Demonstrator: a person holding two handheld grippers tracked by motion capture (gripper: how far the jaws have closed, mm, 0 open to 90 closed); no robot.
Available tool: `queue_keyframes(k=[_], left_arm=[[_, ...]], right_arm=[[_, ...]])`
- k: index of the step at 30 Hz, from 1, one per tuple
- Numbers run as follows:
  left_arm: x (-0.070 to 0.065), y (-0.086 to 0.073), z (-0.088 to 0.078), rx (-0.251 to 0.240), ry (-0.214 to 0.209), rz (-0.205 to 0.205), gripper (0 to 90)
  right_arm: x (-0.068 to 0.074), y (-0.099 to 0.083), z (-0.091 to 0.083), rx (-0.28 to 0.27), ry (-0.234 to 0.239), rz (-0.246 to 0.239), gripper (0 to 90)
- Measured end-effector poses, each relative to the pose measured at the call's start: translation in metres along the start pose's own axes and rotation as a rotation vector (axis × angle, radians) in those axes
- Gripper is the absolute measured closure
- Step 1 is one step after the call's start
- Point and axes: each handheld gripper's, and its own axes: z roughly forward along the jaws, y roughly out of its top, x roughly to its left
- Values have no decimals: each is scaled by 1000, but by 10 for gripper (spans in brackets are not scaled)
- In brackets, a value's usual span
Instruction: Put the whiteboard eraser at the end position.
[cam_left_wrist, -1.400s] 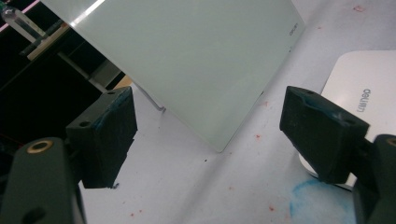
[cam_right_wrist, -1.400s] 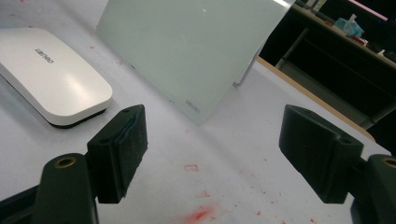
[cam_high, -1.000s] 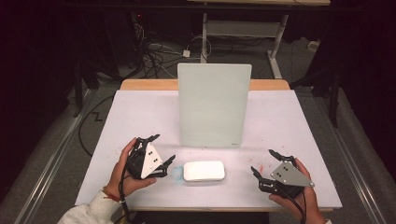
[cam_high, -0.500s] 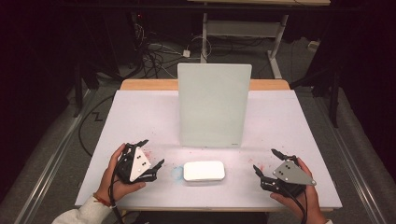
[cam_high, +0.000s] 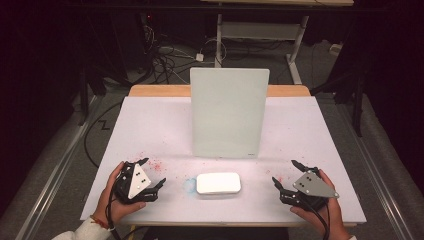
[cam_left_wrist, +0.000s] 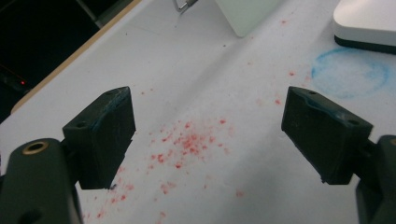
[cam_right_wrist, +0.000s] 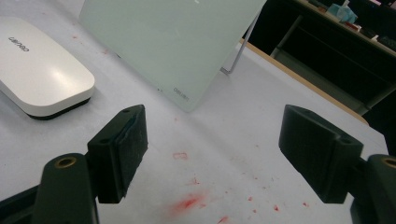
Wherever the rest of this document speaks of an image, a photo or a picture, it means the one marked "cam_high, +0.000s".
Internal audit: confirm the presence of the metal floor rail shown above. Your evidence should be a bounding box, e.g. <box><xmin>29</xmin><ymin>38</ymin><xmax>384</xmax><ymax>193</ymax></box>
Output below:
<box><xmin>14</xmin><ymin>94</ymin><xmax>101</xmax><ymax>240</ymax></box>
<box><xmin>328</xmin><ymin>99</ymin><xmax>416</xmax><ymax>240</ymax></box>

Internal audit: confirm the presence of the person's left hand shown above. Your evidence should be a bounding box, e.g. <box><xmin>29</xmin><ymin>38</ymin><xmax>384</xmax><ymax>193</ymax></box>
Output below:
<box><xmin>92</xmin><ymin>161</ymin><xmax>148</xmax><ymax>228</ymax></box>

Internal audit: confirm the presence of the wooden table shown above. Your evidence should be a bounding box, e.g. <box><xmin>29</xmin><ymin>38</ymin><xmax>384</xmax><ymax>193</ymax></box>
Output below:
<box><xmin>128</xmin><ymin>84</ymin><xmax>312</xmax><ymax>98</ymax></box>

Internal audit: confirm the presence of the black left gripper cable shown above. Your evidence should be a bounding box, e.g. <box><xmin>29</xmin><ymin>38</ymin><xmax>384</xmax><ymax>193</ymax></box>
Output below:
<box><xmin>105</xmin><ymin>186</ymin><xmax>123</xmax><ymax>240</ymax></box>

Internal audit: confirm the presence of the pale green glass board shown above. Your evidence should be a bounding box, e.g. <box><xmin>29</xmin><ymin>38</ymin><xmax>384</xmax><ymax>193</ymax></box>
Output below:
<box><xmin>189</xmin><ymin>67</ymin><xmax>271</xmax><ymax>160</ymax></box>

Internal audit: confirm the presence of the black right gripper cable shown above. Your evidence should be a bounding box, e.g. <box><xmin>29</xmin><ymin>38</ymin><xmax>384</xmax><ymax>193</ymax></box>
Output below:
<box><xmin>299</xmin><ymin>197</ymin><xmax>332</xmax><ymax>240</ymax></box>

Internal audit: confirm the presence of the black floor cable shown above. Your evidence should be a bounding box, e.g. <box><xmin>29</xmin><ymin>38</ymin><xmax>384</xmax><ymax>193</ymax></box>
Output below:
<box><xmin>83</xmin><ymin>99</ymin><xmax>125</xmax><ymax>169</ymax></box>

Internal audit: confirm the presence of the white metal desk frame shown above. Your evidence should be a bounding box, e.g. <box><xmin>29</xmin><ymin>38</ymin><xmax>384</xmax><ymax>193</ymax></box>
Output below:
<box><xmin>214</xmin><ymin>13</ymin><xmax>310</xmax><ymax>85</ymax></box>

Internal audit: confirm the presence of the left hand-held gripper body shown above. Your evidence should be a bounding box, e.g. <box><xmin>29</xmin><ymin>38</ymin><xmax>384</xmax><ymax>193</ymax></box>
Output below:
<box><xmin>113</xmin><ymin>161</ymin><xmax>158</xmax><ymax>205</ymax></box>

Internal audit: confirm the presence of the tangle of floor cables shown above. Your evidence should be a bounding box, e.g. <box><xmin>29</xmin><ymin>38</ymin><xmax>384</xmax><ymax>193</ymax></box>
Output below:
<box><xmin>143</xmin><ymin>24</ymin><xmax>208</xmax><ymax>85</ymax></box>

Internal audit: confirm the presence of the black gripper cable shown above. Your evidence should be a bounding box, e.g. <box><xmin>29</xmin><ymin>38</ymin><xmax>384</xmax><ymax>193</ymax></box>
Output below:
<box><xmin>105</xmin><ymin>186</ymin><xmax>123</xmax><ymax>240</ymax></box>
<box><xmin>299</xmin><ymin>197</ymin><xmax>332</xmax><ymax>240</ymax></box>

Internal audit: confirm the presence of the person's right hand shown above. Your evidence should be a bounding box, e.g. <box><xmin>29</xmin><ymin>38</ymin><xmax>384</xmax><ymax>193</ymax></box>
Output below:
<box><xmin>290</xmin><ymin>169</ymin><xmax>351</xmax><ymax>240</ymax></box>

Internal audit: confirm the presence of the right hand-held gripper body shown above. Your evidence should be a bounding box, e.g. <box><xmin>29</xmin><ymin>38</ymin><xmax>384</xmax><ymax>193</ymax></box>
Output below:
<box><xmin>280</xmin><ymin>167</ymin><xmax>341</xmax><ymax>211</ymax></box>

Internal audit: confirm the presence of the white board eraser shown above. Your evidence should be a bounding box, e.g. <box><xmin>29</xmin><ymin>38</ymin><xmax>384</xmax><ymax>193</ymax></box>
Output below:
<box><xmin>195</xmin><ymin>171</ymin><xmax>242</xmax><ymax>196</ymax></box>

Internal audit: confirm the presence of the red bracelet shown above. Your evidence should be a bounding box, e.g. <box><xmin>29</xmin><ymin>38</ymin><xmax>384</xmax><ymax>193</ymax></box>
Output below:
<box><xmin>89</xmin><ymin>214</ymin><xmax>112</xmax><ymax>232</ymax></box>

